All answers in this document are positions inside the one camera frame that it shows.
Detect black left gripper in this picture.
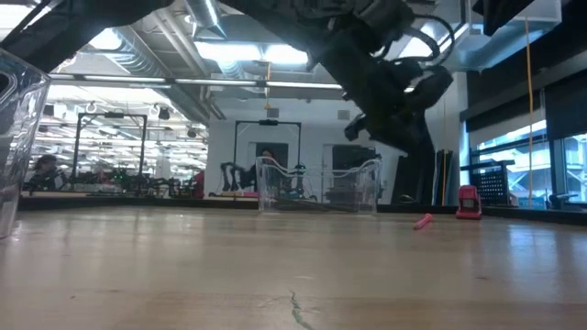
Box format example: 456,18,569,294
320,39,437,206

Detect pink pencil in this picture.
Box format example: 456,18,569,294
411,212,435,231

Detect black leaning panels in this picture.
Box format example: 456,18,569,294
435,148,460,206

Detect red rectangular box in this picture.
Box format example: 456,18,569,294
455,184,483,220

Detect black perforated cart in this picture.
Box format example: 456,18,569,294
460,159,515,206

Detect clear plastic bin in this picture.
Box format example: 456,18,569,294
0,48,52,241
255,155,382,215

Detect black chair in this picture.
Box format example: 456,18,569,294
548,191,580,212

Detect person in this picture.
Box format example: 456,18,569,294
249,147,282,193
23,154,71,193

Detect long ceiling light tube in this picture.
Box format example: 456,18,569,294
48,72,343,91

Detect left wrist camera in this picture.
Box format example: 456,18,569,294
403,65,456,115

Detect yellow hanging cable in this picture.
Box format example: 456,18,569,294
524,17,537,207

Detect silver ceiling duct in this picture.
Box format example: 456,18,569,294
183,0,230,42

